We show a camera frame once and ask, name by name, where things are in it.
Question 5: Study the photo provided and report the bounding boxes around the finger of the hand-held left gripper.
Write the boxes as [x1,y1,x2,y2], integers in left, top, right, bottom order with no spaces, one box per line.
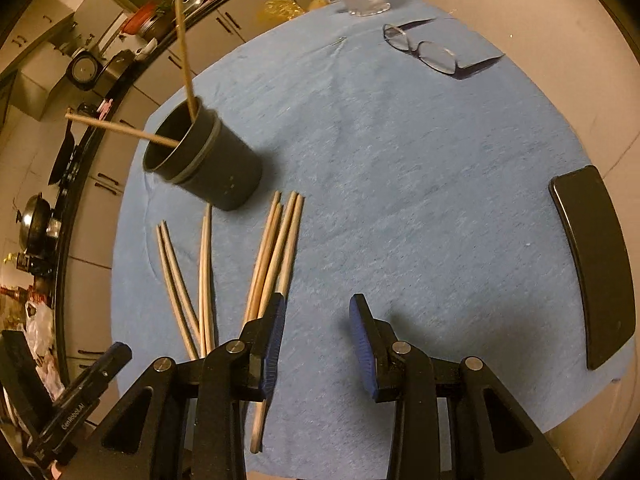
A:
[51,342,134,412]

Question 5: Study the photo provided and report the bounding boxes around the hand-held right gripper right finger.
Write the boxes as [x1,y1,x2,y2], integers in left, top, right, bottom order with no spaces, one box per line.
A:
[348,294,576,480]

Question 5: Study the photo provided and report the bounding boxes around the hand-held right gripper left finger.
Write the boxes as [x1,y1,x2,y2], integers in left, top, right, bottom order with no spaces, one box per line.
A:
[60,292,288,480]

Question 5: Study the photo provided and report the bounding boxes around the wooden chopstick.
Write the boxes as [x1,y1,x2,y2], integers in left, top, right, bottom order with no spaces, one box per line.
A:
[205,203,217,352]
[64,112,180,149]
[272,190,299,301]
[243,190,281,322]
[156,224,198,361]
[250,194,306,455]
[172,0,200,117]
[161,219,205,343]
[250,202,286,321]
[198,215,210,357]

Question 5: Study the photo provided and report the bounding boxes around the dark round chopstick holder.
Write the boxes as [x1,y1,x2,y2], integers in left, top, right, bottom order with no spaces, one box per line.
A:
[141,95,264,212]

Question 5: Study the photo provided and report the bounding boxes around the black rectangular object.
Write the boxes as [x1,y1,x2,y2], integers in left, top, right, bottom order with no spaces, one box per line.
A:
[0,329,56,453]

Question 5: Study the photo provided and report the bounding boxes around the white plastic bag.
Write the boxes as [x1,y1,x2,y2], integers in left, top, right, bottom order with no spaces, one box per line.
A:
[22,300,66,401]

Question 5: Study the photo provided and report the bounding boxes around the kitchen cabinets with black countertop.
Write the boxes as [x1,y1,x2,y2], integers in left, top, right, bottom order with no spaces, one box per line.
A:
[0,0,351,391]

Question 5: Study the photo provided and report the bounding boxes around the black cooking pot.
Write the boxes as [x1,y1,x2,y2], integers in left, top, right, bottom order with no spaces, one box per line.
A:
[15,192,63,266]

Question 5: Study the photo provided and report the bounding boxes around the blue table cloth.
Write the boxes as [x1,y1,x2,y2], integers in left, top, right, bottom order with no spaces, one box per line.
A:
[112,0,621,480]

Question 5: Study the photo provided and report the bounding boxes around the black wok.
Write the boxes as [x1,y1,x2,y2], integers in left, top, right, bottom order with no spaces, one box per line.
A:
[47,117,81,188]

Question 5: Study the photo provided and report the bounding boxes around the black phone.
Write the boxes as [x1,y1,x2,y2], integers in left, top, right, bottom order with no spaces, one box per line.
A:
[548,164,637,372]

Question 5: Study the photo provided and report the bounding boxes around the rice cooker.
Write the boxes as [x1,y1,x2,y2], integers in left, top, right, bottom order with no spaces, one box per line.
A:
[65,50,108,92]

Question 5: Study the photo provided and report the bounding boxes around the eyeglasses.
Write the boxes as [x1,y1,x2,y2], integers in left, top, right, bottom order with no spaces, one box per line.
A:
[382,17,506,81]

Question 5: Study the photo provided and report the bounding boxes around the yellow plastic bag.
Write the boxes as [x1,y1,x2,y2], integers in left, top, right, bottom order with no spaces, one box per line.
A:
[262,0,306,23]

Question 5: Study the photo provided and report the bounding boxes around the red basin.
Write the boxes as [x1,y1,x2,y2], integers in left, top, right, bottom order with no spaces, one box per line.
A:
[122,2,161,36]

